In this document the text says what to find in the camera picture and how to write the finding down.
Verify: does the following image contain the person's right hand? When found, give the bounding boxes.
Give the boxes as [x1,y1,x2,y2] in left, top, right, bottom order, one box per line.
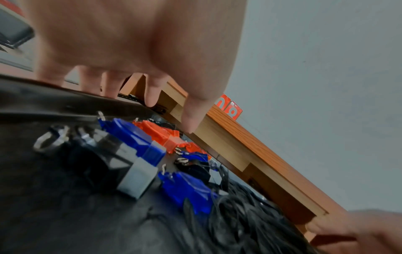
[304,209,402,254]

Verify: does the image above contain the bundle of black cords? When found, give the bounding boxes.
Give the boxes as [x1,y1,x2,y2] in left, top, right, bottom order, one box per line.
[147,164,318,254]

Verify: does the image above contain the black chair with grey frame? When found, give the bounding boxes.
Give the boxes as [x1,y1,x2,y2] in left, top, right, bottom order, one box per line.
[0,0,36,50]

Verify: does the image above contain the black plastic tray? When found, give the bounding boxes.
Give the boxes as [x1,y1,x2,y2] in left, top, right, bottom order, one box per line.
[0,73,320,254]

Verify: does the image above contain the person's left hand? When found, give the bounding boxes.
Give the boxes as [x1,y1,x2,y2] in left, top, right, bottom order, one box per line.
[20,0,249,134]

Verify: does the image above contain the blue plastic holders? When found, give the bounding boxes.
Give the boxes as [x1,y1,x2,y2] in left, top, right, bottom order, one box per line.
[96,111,167,167]

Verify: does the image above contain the orange plastic holders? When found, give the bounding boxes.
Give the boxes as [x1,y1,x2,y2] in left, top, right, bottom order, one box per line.
[132,118,187,154]

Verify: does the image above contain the blue and red flip scoreboard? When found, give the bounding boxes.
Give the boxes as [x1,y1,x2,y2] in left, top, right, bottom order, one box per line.
[214,94,244,122]

